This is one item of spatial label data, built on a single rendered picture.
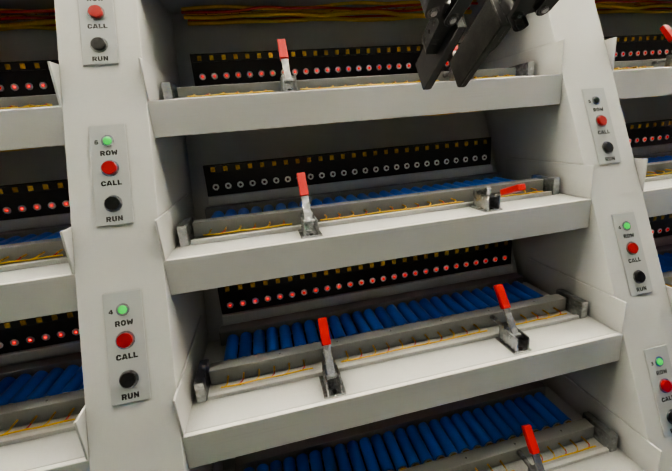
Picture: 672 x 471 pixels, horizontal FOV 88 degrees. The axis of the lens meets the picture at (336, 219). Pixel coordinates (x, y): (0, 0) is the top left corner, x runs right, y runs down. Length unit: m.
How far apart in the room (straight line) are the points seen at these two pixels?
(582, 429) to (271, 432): 0.48
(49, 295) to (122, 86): 0.26
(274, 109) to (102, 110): 0.21
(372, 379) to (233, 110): 0.40
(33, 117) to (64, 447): 0.38
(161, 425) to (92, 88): 0.40
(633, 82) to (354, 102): 0.48
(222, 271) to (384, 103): 0.32
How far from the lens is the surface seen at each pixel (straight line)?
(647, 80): 0.81
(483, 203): 0.55
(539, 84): 0.66
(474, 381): 0.54
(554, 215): 0.61
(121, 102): 0.52
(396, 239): 0.48
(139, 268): 0.47
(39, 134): 0.55
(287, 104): 0.49
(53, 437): 0.58
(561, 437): 0.72
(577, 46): 0.73
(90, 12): 0.58
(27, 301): 0.53
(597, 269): 0.67
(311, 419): 0.49
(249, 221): 0.51
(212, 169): 0.62
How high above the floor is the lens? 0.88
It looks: 6 degrees up
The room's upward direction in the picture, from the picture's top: 9 degrees counter-clockwise
